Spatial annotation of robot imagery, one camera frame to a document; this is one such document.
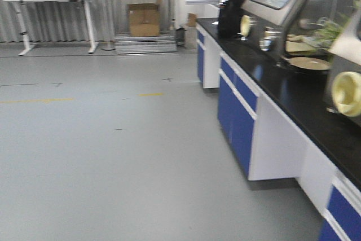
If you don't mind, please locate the metal floor grating stack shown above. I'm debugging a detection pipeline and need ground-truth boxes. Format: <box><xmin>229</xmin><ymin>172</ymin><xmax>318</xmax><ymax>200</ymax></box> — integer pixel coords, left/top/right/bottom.
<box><xmin>115</xmin><ymin>32</ymin><xmax>178</xmax><ymax>55</ymax></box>

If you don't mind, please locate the small cardboard box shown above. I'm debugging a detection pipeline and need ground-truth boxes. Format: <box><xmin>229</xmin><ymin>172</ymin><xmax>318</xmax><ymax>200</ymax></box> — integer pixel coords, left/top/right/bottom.
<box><xmin>187</xmin><ymin>13</ymin><xmax>197</xmax><ymax>28</ymax></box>

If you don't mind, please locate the large open cardboard box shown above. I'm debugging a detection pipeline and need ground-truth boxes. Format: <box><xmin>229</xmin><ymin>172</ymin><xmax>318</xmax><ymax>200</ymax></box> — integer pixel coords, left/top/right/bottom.
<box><xmin>127</xmin><ymin>0</ymin><xmax>162</xmax><ymax>37</ymax></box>

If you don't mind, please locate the blue white lab bench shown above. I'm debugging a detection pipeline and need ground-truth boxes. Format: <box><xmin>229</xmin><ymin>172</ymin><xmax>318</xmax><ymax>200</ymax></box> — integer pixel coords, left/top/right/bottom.
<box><xmin>197</xmin><ymin>18</ymin><xmax>360</xmax><ymax>240</ymax></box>

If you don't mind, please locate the black backpack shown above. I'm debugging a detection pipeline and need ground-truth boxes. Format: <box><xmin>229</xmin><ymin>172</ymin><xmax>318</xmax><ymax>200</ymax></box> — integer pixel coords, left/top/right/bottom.
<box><xmin>218</xmin><ymin>0</ymin><xmax>245</xmax><ymax>38</ymax></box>

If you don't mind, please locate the small glass jar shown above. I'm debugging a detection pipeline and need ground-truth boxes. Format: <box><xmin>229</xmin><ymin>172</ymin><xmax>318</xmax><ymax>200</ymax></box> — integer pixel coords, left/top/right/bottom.
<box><xmin>259</xmin><ymin>27</ymin><xmax>275</xmax><ymax>51</ymax></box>

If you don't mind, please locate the yellow far glove port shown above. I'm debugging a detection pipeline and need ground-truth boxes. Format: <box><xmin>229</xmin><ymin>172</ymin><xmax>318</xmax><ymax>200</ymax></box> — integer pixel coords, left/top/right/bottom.
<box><xmin>240</xmin><ymin>15</ymin><xmax>251</xmax><ymax>37</ymax></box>

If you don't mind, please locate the yellow glove port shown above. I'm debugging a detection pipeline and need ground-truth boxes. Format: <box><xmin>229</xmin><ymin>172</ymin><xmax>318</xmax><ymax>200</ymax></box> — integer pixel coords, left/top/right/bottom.
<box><xmin>240</xmin><ymin>15</ymin><xmax>251</xmax><ymax>37</ymax></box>
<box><xmin>331</xmin><ymin>71</ymin><xmax>360</xmax><ymax>117</ymax></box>

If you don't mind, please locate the grey curtain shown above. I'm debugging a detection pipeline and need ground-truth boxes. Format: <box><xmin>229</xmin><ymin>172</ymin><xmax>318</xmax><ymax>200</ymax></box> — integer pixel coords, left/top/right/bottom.
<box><xmin>0</xmin><ymin>0</ymin><xmax>181</xmax><ymax>43</ymax></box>

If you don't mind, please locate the round beige plate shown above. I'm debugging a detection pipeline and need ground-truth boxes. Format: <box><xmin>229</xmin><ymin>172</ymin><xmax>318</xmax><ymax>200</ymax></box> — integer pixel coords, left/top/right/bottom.
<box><xmin>287</xmin><ymin>56</ymin><xmax>331</xmax><ymax>72</ymax></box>

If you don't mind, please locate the green plant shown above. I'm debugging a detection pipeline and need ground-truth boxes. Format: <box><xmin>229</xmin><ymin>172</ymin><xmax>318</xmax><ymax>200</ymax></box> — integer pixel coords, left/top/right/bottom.
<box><xmin>311</xmin><ymin>0</ymin><xmax>360</xmax><ymax>52</ymax></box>

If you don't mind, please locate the yellow near glove port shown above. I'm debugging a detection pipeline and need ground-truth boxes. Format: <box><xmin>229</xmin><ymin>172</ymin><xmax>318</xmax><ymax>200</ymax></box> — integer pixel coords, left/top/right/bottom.
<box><xmin>331</xmin><ymin>71</ymin><xmax>360</xmax><ymax>117</ymax></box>

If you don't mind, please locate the metal wall cabinet box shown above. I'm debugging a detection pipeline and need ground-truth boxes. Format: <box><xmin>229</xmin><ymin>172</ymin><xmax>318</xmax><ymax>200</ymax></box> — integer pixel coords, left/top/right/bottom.
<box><xmin>175</xmin><ymin>27</ymin><xmax>186</xmax><ymax>46</ymax></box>

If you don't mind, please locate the white frame standing desk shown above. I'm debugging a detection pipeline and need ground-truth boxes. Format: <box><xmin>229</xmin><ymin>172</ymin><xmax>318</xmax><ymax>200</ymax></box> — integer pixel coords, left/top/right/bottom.
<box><xmin>3</xmin><ymin>0</ymin><xmax>99</xmax><ymax>56</ymax></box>

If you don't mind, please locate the glove box enclosure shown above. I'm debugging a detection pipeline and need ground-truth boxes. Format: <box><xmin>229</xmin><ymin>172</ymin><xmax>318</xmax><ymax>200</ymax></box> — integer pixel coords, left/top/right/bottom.
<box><xmin>241</xmin><ymin>0</ymin><xmax>361</xmax><ymax>129</ymax></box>

